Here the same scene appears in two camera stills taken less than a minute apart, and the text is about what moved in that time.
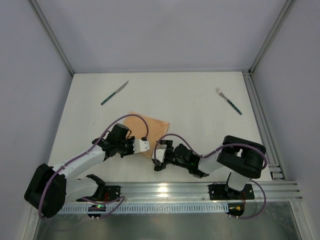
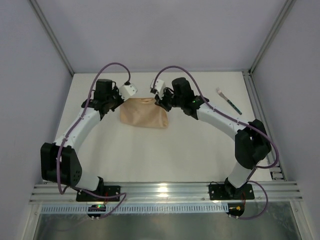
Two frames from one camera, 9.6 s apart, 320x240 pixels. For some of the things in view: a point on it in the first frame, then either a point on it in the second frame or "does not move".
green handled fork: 222,95 does not move
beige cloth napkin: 138,127 -> 143,112
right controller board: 237,209 does not move
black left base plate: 112,192 does not move
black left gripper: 129,146 -> 116,100
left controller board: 99,207 does not move
